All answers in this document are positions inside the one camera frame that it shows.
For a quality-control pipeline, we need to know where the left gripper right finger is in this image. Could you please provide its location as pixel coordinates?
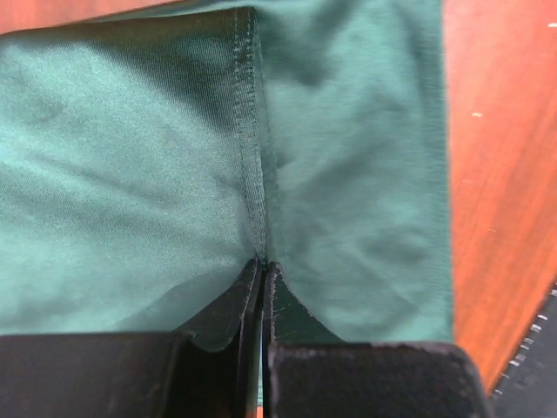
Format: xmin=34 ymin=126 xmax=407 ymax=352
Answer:
xmin=262 ymin=263 xmax=493 ymax=418

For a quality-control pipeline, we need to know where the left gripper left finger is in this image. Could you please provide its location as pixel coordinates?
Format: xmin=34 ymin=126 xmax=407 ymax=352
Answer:
xmin=1 ymin=260 xmax=264 ymax=418

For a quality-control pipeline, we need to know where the dark green cloth napkin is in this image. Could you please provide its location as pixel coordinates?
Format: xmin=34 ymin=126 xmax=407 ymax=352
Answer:
xmin=1 ymin=1 xmax=453 ymax=341

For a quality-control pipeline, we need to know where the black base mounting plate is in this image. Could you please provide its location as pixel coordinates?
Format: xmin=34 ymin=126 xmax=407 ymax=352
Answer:
xmin=490 ymin=287 xmax=556 ymax=418

